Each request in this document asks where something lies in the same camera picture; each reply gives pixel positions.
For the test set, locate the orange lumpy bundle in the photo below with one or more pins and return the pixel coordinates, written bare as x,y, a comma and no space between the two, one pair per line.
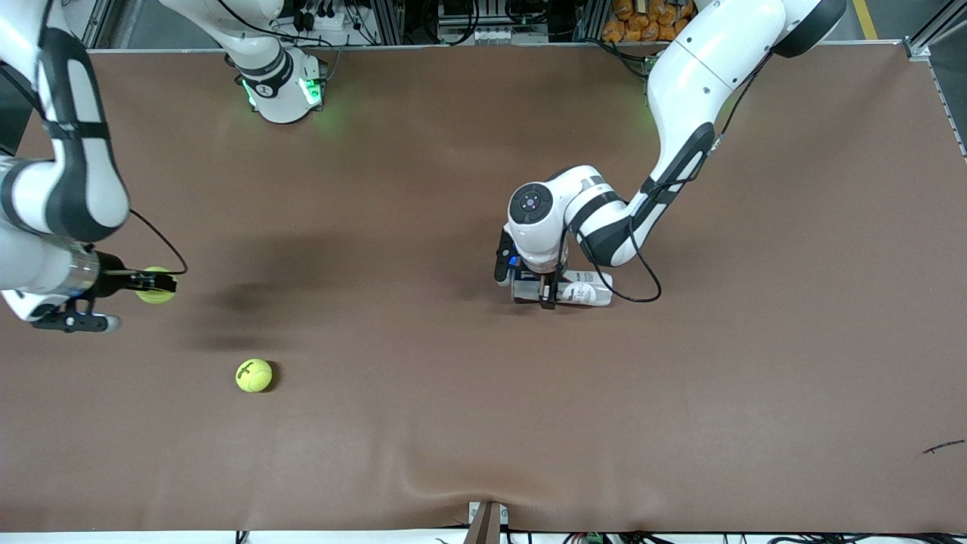
642,19

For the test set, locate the clear tennis ball can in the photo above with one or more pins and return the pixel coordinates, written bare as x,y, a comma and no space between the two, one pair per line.
585,291

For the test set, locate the grey aluminium frame strut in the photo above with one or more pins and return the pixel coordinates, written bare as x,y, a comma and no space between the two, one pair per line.
937,26
98,19

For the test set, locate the brown table mat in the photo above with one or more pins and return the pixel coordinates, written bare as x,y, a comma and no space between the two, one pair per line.
483,423

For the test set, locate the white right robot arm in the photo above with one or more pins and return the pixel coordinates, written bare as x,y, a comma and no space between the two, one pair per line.
276,98

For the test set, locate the yellow tennis ball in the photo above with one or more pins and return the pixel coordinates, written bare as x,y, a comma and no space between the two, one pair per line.
156,298
254,375

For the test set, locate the green terminal connector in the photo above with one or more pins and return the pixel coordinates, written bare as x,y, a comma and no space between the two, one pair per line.
593,538

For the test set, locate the grey aluminium frame post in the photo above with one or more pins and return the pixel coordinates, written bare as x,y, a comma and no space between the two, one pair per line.
591,15
394,15

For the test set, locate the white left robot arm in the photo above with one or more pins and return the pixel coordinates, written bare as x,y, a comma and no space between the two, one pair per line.
702,68

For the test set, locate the metal post bracket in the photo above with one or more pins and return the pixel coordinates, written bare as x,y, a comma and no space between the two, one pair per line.
485,529

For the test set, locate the white corner bracket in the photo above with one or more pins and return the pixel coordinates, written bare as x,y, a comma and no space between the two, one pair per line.
918,50

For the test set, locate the white connector strip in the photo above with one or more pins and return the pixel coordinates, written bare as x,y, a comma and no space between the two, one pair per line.
491,34

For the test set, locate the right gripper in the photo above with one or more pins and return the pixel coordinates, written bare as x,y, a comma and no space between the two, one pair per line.
113,278

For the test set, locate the white power strip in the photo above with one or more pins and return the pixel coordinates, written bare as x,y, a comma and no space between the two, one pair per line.
325,21

